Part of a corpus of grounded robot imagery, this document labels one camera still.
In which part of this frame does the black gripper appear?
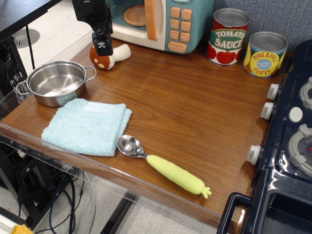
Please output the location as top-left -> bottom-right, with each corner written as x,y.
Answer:
72,0 -> 113,56

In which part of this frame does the toy microwave teal cream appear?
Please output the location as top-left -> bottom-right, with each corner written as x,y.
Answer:
106,0 -> 214,54

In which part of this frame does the clear acrylic table guard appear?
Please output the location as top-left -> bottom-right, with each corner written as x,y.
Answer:
0,91 -> 220,228

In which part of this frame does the light blue folded cloth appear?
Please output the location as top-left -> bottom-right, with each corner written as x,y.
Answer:
41,98 -> 132,157

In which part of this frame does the floor cables bundle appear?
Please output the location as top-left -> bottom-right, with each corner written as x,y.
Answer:
17,170 -> 96,234

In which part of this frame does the spoon with yellow handle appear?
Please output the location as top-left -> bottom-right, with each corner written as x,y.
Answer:
117,135 -> 212,199

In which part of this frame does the dark blue toy stove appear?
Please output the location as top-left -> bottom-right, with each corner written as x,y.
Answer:
217,40 -> 312,234

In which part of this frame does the black side desk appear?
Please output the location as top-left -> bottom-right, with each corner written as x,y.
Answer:
0,0 -> 61,98

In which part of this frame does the pineapple slices can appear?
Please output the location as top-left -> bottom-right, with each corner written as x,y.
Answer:
243,31 -> 289,78

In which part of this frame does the small steel pot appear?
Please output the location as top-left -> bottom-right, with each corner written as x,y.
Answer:
16,60 -> 97,107

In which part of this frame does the tomato sauce can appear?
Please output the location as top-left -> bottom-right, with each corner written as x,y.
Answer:
207,8 -> 251,65

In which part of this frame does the plush brown mushroom toy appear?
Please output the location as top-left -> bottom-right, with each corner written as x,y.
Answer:
89,44 -> 131,70

